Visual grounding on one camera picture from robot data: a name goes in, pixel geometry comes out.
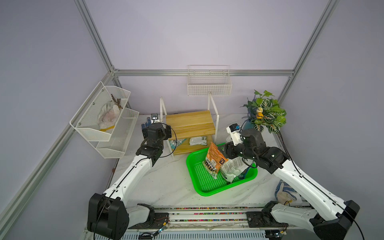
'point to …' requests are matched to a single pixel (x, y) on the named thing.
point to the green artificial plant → (264, 111)
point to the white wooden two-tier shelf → (191, 131)
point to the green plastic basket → (203, 182)
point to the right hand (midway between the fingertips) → (223, 148)
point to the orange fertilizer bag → (213, 160)
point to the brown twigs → (117, 102)
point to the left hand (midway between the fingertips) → (158, 125)
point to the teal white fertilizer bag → (173, 142)
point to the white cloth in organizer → (108, 115)
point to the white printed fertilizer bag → (232, 167)
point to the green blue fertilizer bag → (243, 174)
